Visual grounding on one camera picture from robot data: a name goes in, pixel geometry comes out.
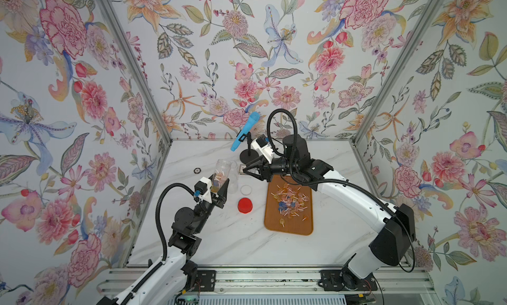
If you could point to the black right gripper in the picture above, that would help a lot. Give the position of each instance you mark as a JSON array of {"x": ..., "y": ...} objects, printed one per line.
[{"x": 265, "y": 168}]

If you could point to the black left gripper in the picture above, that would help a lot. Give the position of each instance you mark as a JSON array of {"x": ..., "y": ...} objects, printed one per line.
[{"x": 214, "y": 201}]

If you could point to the small clear jar of candies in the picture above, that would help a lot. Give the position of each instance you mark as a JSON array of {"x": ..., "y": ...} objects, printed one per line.
[{"x": 221, "y": 174}]

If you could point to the red jar lid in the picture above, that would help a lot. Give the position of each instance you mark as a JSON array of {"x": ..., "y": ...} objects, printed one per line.
[{"x": 245, "y": 206}]

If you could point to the clear plastic jar lid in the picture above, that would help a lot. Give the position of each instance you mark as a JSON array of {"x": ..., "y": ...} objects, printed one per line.
[{"x": 246, "y": 190}]

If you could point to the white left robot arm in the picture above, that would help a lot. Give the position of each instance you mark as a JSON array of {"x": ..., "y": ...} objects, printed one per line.
[{"x": 174, "y": 273}]

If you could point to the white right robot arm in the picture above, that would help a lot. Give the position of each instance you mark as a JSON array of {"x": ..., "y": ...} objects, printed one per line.
[{"x": 394, "y": 225}]

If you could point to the black microphone stand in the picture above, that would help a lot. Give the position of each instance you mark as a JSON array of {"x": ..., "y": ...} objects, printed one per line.
[{"x": 248, "y": 155}]

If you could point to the brown wooden tray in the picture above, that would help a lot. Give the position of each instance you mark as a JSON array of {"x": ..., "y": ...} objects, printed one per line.
[{"x": 288, "y": 207}]

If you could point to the blue microphone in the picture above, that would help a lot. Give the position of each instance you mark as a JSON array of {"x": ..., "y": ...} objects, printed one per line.
[{"x": 252, "y": 121}]

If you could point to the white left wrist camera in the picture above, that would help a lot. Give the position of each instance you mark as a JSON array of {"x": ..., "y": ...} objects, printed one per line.
[{"x": 202, "y": 191}]

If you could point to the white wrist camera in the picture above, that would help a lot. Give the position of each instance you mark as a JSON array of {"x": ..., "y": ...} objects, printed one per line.
[
  {"x": 262, "y": 146},
  {"x": 202, "y": 191}
]

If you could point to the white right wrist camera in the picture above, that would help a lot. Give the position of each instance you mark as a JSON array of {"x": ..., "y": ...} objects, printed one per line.
[{"x": 262, "y": 146}]

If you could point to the aluminium frame post right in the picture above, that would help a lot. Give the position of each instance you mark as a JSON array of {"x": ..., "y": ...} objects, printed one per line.
[{"x": 422, "y": 25}]

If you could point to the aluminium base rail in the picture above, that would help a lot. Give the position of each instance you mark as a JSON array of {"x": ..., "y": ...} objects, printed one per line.
[{"x": 305, "y": 285}]

